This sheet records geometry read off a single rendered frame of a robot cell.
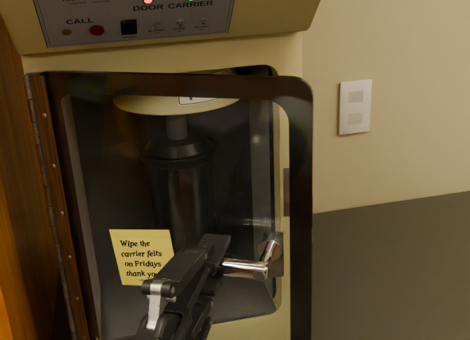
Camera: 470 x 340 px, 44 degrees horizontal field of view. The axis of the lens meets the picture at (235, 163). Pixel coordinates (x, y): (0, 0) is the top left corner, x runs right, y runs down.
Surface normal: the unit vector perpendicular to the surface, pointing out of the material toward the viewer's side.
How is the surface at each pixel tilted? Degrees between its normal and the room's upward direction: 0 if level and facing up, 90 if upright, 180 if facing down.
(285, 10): 135
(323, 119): 90
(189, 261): 9
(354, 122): 90
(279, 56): 90
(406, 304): 0
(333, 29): 90
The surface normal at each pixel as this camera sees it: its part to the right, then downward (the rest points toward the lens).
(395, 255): -0.04, -0.92
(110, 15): 0.18, 0.91
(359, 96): 0.22, 0.36
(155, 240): -0.26, 0.38
